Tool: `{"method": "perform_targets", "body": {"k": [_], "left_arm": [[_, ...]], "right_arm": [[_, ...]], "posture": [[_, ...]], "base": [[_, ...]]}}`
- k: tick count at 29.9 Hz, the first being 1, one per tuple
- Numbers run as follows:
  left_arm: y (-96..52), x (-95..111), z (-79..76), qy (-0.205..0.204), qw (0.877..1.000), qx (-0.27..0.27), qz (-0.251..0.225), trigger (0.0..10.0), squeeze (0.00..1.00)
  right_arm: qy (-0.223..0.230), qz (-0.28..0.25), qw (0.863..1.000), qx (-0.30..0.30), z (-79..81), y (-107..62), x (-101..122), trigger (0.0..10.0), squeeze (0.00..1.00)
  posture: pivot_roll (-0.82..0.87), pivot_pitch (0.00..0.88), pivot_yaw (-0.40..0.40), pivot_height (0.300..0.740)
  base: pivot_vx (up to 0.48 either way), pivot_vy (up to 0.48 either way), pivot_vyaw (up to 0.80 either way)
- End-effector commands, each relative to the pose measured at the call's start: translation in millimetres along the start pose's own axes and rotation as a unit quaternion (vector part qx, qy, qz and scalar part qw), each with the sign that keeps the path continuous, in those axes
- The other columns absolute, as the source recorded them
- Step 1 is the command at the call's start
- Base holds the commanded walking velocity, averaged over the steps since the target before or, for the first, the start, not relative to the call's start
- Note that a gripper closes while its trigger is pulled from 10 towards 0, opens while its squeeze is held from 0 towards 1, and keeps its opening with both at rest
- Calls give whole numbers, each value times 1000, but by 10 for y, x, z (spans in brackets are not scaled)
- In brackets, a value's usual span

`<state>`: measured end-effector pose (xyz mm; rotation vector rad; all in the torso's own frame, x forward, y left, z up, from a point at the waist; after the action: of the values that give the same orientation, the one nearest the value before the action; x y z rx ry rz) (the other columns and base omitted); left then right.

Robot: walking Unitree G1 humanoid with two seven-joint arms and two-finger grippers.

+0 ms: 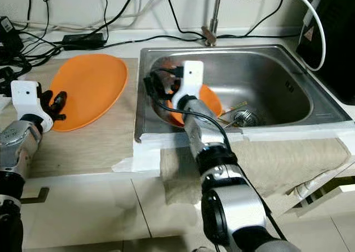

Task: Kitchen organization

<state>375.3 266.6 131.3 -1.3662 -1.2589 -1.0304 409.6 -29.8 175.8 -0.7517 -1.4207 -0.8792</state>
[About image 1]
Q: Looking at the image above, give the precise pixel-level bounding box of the orange plastic plate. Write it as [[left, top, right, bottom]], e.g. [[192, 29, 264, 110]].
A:
[[49, 53, 130, 133]]

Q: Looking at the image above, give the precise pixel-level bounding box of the orange plastic bowl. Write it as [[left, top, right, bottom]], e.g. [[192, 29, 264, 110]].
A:
[[165, 83, 224, 127]]

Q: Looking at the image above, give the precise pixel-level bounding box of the banded wooden chopstick pair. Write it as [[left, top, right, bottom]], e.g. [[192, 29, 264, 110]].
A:
[[219, 100, 249, 123]]

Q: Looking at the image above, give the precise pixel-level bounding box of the black power strip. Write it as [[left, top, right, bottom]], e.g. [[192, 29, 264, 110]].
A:
[[0, 65, 16, 95]]

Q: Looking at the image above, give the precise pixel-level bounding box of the beige woven placemat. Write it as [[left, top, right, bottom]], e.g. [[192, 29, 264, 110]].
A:
[[21, 56, 143, 179]]

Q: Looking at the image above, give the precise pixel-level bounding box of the black power adapter brick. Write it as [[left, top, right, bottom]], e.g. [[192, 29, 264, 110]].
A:
[[62, 32, 107, 47]]

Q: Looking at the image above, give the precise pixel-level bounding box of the steel sink faucet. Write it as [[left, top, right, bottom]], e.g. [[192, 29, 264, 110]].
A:
[[201, 0, 224, 47]]

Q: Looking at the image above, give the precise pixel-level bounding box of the black battery charger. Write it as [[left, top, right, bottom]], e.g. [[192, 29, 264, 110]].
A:
[[0, 15, 24, 57]]

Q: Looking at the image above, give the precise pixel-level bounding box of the steel sink drain strainer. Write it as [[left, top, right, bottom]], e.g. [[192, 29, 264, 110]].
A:
[[232, 110, 261, 127]]

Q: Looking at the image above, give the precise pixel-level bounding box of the stainless steel sink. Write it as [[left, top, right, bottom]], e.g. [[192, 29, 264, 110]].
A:
[[134, 43, 355, 144]]

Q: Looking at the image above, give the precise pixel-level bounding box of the white base cabinet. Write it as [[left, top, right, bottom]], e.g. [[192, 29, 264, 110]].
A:
[[28, 172, 355, 247]]

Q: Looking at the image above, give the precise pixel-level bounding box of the beige hanging towel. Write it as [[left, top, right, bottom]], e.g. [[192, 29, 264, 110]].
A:
[[159, 138, 355, 205]]

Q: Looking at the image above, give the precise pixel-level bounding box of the black appliance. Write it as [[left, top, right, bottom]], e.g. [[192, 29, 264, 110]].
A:
[[296, 0, 355, 107]]

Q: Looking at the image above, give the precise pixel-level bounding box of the open white cabinet drawer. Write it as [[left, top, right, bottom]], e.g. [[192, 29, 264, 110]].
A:
[[290, 165, 355, 218]]

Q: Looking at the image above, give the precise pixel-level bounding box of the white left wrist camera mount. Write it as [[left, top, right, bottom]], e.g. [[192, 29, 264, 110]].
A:
[[11, 79, 54, 133]]

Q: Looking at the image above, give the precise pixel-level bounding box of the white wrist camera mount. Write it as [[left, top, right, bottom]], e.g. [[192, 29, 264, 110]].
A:
[[170, 60, 205, 110], [11, 79, 54, 133]]

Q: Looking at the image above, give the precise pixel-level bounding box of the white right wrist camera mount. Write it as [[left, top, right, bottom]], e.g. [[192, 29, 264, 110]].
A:
[[170, 60, 205, 110]]

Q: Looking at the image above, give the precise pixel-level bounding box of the black cable with clear marker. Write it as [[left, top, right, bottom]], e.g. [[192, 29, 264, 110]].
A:
[[104, 33, 301, 46]]

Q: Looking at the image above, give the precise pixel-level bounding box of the thick black cable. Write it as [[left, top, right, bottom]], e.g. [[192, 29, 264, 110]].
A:
[[163, 0, 206, 38]]

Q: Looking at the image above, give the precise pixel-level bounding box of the metal drawer handle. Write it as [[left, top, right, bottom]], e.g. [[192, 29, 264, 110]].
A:
[[23, 186, 50, 204]]

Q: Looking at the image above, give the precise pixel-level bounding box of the white hose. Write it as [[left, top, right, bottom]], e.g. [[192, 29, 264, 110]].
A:
[[282, 0, 327, 73]]

